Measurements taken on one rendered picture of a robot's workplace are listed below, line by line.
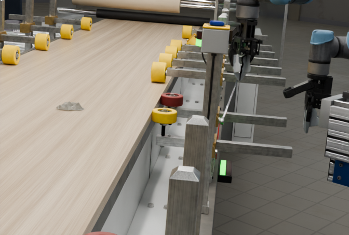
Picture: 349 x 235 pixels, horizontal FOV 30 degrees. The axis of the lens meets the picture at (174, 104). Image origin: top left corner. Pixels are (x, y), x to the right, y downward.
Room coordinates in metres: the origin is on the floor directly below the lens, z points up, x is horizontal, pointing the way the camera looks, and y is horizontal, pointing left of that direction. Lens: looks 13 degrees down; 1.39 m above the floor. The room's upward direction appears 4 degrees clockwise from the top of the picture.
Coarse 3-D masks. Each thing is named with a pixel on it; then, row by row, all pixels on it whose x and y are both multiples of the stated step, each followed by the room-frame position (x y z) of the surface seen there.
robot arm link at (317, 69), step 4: (308, 64) 2.23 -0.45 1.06; (312, 64) 2.22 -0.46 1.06; (316, 64) 2.21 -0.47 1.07; (320, 64) 2.20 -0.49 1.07; (324, 64) 2.20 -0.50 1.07; (328, 64) 2.21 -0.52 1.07; (308, 68) 2.23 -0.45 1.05; (312, 68) 2.21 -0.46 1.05; (316, 68) 2.21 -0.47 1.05; (320, 68) 2.20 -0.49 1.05; (324, 68) 2.20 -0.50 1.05; (328, 68) 2.22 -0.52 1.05; (308, 72) 2.23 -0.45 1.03; (312, 72) 2.21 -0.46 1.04; (316, 72) 2.20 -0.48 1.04; (320, 72) 2.20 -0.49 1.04; (324, 72) 2.21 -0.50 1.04; (328, 72) 2.22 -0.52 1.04
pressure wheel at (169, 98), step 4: (164, 96) 2.25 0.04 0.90; (168, 96) 2.24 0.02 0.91; (172, 96) 2.25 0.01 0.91; (176, 96) 2.25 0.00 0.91; (180, 96) 2.26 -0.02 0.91; (160, 100) 2.27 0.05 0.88; (164, 100) 2.25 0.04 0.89; (168, 100) 2.24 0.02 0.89; (172, 100) 2.24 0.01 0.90; (176, 100) 2.24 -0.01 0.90; (180, 100) 2.25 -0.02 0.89; (164, 104) 2.25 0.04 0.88; (168, 104) 2.24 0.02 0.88; (172, 104) 2.24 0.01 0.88; (176, 104) 2.24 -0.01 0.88; (180, 104) 2.25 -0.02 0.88; (168, 124) 2.28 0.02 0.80
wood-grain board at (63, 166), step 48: (96, 48) 3.32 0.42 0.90; (144, 48) 3.45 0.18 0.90; (0, 96) 2.08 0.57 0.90; (48, 96) 2.13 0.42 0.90; (96, 96) 2.19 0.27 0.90; (144, 96) 2.24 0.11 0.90; (0, 144) 1.56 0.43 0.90; (48, 144) 1.59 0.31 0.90; (96, 144) 1.62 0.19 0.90; (0, 192) 1.23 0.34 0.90; (48, 192) 1.25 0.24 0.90; (96, 192) 1.27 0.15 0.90
